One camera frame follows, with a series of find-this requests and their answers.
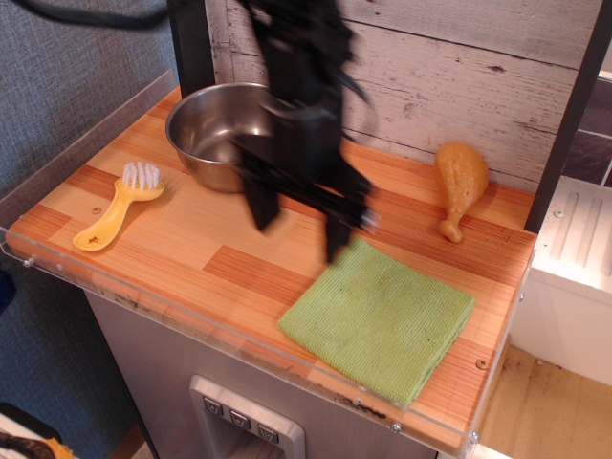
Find black cable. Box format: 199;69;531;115
9;0;173;31

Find orange object bottom left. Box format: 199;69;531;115
31;438;77;459

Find dark grey post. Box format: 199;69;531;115
524;0;611;233

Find silver dispenser panel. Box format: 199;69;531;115
189;375;306;458

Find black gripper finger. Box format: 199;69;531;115
325;216;354;264
241;169;280;231

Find steel bowl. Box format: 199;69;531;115
165;82;272;193

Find grey toy fridge cabinet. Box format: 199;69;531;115
86;294;437;458

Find green cloth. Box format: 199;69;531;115
278;238;475;406

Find clear acrylic guard rail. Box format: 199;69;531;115
7;227;483;455

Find yellow brush white bristles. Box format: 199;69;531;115
73;162;164;252

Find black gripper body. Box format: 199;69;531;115
234;97;379;231

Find toy chicken drumstick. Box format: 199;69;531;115
434;142;489;243

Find white toy sink unit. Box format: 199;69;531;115
510;177;611;384

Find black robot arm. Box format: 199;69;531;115
232;1;372;263

